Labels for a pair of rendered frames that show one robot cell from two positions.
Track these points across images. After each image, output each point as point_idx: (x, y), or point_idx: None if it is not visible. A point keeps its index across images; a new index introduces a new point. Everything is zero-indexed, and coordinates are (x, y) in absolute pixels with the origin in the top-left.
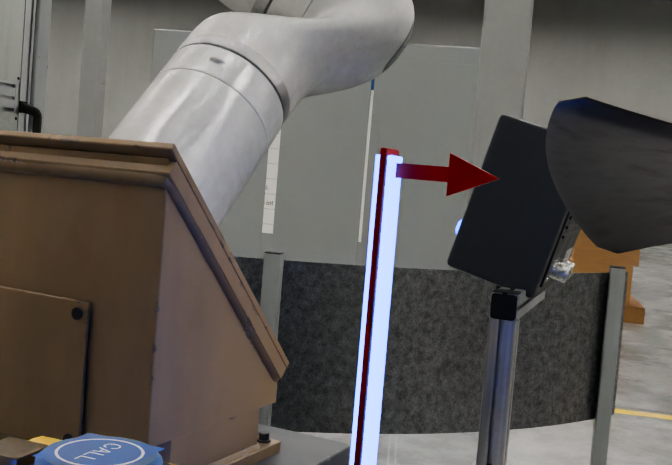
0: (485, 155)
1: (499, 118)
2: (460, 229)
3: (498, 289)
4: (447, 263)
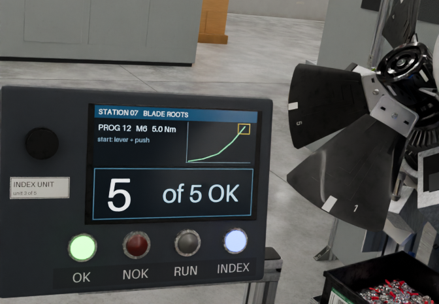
0: (268, 149)
1: (272, 104)
2: (265, 236)
3: (266, 257)
4: (260, 278)
